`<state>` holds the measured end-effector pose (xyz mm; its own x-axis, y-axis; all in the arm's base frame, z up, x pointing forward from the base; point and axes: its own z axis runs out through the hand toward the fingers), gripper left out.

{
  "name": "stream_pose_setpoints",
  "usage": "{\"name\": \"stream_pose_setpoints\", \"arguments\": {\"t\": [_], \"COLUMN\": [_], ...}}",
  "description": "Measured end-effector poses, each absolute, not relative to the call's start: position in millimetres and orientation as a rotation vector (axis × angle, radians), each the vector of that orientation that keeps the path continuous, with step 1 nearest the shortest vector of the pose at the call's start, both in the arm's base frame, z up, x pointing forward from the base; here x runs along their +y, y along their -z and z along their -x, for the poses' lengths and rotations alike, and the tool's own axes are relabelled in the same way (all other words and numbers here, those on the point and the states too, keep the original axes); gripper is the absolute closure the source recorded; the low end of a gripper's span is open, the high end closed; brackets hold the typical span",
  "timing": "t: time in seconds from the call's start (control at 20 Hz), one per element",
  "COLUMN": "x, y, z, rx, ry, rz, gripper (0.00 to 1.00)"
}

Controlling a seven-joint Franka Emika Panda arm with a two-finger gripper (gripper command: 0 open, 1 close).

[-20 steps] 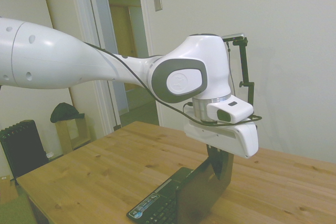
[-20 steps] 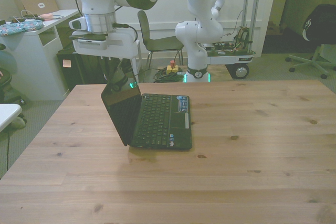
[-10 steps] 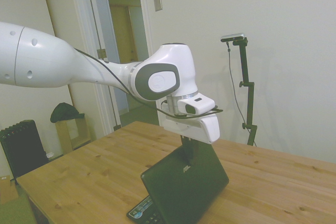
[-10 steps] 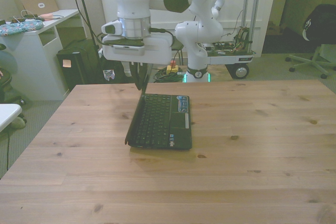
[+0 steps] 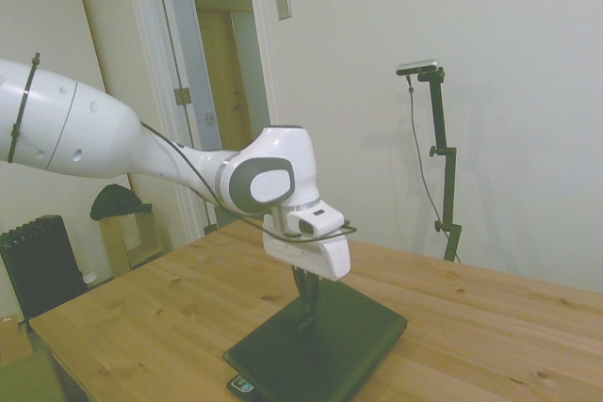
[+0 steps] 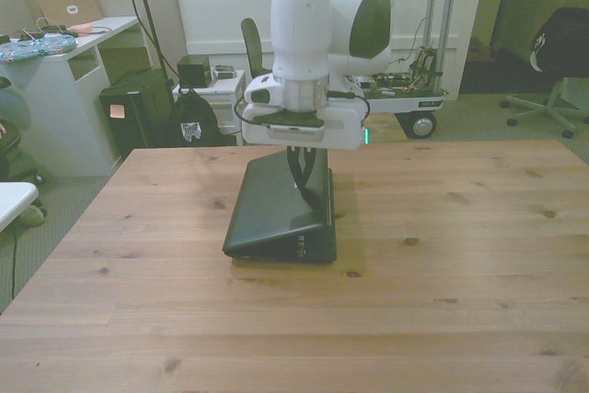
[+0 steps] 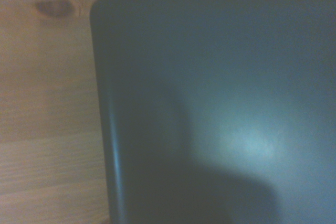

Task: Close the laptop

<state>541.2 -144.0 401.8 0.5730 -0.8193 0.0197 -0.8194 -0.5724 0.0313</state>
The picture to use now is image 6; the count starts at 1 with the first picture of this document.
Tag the black office chair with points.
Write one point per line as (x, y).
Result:
(559, 43)

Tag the white desk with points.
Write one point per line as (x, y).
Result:
(60, 103)

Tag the grey shoe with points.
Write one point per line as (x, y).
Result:
(31, 216)

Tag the small white cabinet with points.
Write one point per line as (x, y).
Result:
(227, 98)

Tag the white round-edged table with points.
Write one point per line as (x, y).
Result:
(14, 199)

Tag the wheeled aluminium robot cart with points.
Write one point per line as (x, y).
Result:
(414, 89)

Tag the black computer tower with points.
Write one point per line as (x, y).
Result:
(133, 117)

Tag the cardboard box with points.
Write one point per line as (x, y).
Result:
(64, 7)

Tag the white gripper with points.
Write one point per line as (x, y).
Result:
(343, 128)

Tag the black backpack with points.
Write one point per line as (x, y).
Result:
(198, 119)

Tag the black laptop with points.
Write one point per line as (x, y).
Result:
(276, 209)

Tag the small grey device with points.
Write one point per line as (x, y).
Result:
(224, 72)

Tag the pink round container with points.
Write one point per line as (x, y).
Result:
(82, 28)

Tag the black tripod stand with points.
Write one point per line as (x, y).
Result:
(149, 20)

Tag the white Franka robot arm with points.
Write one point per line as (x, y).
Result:
(301, 25)

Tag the black box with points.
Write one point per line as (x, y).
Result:
(193, 72)

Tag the floral fabric cushion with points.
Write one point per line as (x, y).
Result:
(34, 48)

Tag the black chair backrest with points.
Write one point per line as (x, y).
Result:
(252, 45)

